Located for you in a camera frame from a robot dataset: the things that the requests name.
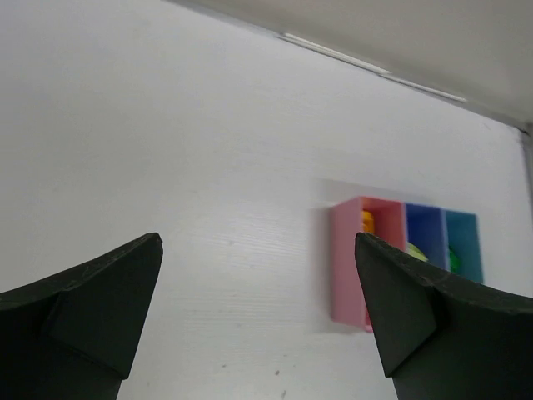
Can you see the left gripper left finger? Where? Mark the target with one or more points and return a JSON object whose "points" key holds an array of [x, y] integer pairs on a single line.
{"points": [[74, 334]]}

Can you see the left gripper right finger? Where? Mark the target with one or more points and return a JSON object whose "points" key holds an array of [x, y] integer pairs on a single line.
{"points": [[442, 336]]}

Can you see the dark green wedge lego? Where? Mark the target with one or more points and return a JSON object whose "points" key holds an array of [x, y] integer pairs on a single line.
{"points": [[455, 263]]}

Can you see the light yellow lego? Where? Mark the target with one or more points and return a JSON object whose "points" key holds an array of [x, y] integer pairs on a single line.
{"points": [[415, 252]]}

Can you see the orange striped lego brick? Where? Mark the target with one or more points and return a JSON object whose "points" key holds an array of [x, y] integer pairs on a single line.
{"points": [[368, 222]]}

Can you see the pink plastic bin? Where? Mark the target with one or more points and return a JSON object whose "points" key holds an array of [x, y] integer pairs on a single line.
{"points": [[347, 300]]}

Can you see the purple plastic bin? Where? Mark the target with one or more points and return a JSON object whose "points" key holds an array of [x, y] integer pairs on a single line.
{"points": [[426, 228]]}

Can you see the light blue plastic bin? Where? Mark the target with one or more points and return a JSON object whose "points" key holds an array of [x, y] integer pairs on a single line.
{"points": [[463, 237]]}

